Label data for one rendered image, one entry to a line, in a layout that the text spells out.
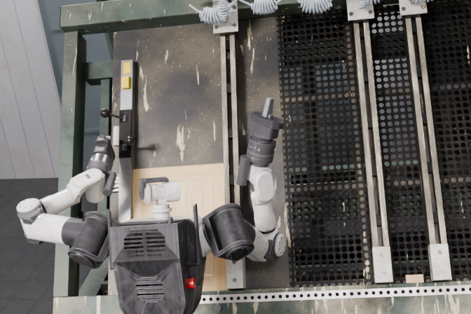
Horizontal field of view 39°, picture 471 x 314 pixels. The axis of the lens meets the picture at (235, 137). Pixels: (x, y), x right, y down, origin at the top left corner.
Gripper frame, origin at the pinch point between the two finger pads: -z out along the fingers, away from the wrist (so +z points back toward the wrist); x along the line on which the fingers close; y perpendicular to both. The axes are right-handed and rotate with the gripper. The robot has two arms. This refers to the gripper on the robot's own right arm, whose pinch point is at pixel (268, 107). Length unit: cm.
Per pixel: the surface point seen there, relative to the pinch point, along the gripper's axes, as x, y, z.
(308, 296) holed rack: -17, 21, 68
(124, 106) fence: 78, 12, 24
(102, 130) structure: 87, 10, 37
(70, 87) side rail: 101, 3, 21
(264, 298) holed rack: -4, 13, 72
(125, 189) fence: 60, 1, 52
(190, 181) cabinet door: 41, 17, 45
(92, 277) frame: 76, 3, 100
